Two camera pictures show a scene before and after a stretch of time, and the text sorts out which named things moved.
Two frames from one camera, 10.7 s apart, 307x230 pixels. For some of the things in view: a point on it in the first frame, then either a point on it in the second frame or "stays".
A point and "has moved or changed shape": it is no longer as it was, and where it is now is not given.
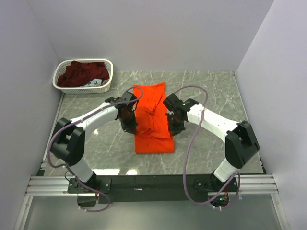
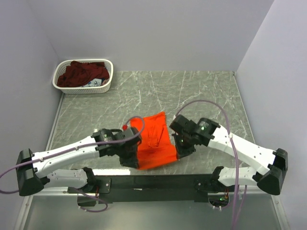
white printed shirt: x=94 y=82 stays
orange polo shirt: x=153 y=135 has moved or changed shape
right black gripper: x=174 y=130 -> x=182 y=152
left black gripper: x=131 y=128 -> x=132 y=161
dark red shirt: x=80 y=73 stays
